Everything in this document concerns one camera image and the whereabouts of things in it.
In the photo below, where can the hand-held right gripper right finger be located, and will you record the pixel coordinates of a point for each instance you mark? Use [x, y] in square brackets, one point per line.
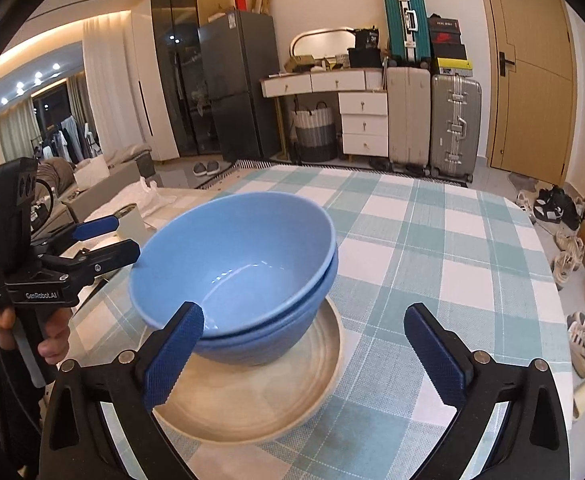
[435, 355]

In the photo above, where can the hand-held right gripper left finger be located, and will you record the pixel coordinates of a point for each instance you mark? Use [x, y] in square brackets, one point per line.
[172, 355]

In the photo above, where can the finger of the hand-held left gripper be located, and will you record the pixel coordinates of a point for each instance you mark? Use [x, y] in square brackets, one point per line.
[117, 255]
[95, 227]

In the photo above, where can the cream ceramic plate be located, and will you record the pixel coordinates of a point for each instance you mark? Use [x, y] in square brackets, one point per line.
[252, 395]

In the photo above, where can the light blue ceramic bowl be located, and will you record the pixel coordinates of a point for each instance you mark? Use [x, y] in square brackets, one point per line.
[232, 260]

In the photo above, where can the person's left forearm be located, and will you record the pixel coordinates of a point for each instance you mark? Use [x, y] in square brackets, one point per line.
[2, 410]

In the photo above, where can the person's left hand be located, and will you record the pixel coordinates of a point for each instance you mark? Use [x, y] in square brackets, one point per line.
[55, 340]

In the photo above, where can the grey sofa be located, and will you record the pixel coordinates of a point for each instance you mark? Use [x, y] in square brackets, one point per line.
[97, 180]

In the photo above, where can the white plastic bag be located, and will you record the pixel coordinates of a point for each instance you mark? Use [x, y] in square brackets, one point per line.
[132, 195]

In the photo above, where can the clothes rack with garments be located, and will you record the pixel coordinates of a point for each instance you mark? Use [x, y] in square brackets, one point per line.
[72, 135]

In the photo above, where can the green white plaid tablecloth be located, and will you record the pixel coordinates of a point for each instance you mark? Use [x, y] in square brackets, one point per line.
[422, 260]

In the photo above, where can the grey slipper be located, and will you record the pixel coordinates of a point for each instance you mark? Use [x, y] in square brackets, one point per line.
[213, 167]
[200, 169]

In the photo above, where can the white curtain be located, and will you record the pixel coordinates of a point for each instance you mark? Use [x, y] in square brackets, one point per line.
[107, 85]

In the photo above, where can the white wardrobe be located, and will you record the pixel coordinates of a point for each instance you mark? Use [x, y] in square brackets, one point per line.
[155, 85]

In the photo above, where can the scattered pile of sneakers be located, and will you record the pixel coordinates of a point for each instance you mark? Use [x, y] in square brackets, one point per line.
[567, 255]

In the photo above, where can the black glass cabinet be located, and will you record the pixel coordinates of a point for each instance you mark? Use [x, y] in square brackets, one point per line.
[182, 60]

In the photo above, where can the grey door mat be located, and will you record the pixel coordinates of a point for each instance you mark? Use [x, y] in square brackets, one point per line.
[522, 180]

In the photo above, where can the dark grey refrigerator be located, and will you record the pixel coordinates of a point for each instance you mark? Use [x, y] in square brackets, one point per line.
[237, 85]

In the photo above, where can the silver suitcase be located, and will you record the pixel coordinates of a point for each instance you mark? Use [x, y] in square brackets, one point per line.
[455, 125]

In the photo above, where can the woven laundry basket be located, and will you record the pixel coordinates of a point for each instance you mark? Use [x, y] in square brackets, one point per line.
[315, 132]

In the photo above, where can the beige suitcase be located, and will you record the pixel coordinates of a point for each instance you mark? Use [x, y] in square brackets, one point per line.
[408, 115]

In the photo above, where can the white dresser with drawers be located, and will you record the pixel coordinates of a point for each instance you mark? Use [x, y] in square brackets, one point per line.
[362, 110]

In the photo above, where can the small cardboard box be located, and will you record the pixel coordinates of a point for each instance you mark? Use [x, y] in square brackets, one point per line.
[302, 64]

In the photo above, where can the wooden door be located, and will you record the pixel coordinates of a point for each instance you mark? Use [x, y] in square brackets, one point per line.
[532, 85]

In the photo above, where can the yellow black box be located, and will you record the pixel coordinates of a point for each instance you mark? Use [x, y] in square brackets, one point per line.
[452, 66]

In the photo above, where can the arched mirror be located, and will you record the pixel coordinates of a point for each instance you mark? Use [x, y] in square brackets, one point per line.
[322, 40]

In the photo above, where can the black bag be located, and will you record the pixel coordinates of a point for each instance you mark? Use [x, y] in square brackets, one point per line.
[365, 50]

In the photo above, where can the black shoe boxes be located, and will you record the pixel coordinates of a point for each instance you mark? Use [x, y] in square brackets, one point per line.
[445, 35]

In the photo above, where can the teal suitcase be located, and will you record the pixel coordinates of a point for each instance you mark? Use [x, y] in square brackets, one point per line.
[405, 25]

